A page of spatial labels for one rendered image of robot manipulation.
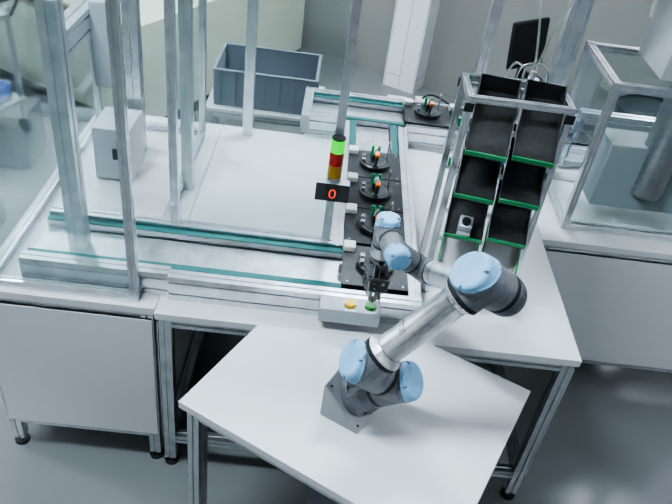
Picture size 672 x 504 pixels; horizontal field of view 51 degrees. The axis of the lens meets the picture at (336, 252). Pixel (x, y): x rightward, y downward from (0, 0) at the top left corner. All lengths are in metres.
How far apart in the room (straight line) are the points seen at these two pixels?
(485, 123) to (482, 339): 0.76
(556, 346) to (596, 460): 1.01
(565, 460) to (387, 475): 1.52
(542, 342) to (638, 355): 1.20
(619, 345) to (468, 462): 1.68
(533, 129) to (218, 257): 1.20
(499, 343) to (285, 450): 0.90
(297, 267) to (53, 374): 1.01
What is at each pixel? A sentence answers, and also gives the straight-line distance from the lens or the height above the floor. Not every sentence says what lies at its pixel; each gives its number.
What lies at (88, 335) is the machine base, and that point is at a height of 0.69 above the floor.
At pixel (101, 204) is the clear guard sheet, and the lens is 2.33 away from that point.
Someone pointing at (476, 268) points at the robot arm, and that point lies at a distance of 1.76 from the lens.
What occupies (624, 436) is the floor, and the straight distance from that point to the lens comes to 3.71.
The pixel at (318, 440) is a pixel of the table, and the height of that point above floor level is 0.86.
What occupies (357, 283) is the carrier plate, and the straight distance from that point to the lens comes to 2.48.
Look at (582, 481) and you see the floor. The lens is 3.44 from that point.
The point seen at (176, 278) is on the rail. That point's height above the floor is 0.96.
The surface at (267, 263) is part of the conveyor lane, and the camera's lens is 2.61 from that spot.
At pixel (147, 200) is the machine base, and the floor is 0.86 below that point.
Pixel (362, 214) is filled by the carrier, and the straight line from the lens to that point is 2.77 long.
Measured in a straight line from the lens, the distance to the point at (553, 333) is 2.69.
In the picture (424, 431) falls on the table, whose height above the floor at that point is 0.86.
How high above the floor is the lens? 2.54
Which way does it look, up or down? 37 degrees down
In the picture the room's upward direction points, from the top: 8 degrees clockwise
